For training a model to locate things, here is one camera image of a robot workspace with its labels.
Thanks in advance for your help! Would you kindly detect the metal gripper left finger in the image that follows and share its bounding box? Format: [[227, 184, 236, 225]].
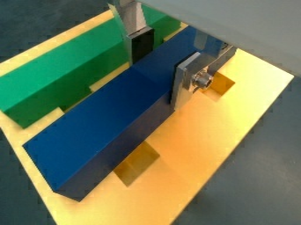
[[108, 0, 154, 64]]

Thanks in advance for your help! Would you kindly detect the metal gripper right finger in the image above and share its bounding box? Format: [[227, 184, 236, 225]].
[[170, 31, 236, 110]]

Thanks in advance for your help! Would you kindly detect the dark blue long block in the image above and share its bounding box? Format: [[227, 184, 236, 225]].
[[22, 25, 228, 202]]

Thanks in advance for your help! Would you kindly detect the yellow slotted board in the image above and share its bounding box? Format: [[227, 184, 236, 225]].
[[0, 10, 295, 225]]

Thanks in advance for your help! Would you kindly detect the green long block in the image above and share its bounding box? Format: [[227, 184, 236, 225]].
[[0, 4, 183, 129]]

